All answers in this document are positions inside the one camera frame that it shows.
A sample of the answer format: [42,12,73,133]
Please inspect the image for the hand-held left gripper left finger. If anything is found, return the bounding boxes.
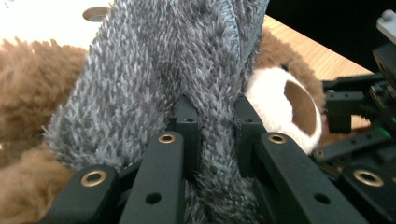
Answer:
[169,94,201,181]

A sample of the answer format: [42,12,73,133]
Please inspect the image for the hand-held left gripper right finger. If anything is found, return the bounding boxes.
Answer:
[233,94,269,180]

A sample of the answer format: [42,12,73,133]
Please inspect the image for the grey fluffy cloth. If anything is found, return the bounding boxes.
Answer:
[42,0,271,224]

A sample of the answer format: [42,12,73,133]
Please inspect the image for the brown plush teddy bear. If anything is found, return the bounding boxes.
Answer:
[0,26,328,224]

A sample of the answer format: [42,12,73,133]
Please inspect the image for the round table cable hole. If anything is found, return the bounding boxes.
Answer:
[81,6,110,23]

